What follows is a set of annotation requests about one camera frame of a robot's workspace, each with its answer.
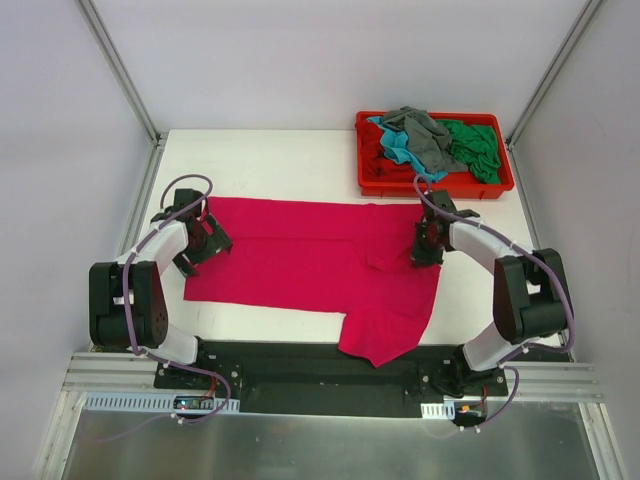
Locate white cable duct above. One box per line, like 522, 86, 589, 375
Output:
85, 392, 240, 415
420, 400, 456, 421

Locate aluminium frame post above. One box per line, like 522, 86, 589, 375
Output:
75, 0, 162, 146
506, 0, 606, 149

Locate magenta t shirt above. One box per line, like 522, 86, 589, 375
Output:
184, 197, 440, 367

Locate right white cable duct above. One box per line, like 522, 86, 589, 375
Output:
420, 400, 456, 421

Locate red plastic bin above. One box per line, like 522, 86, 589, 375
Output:
355, 111, 516, 200

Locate teal t shirt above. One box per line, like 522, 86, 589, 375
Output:
365, 115, 448, 182

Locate green t shirt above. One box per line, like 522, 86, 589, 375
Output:
440, 120, 502, 185

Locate left white cable duct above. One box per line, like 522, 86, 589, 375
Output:
85, 392, 240, 415

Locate left aluminium frame post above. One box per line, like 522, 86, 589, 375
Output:
75, 0, 162, 146

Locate red t shirt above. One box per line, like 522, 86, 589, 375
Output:
356, 120, 417, 183

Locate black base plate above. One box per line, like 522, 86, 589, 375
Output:
153, 341, 508, 418

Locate right aluminium frame post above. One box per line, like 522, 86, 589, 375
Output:
506, 0, 606, 149

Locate grey t shirt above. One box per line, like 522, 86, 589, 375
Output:
381, 106, 469, 175

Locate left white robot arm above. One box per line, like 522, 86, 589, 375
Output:
89, 189, 232, 389

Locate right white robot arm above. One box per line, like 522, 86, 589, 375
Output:
411, 190, 574, 398

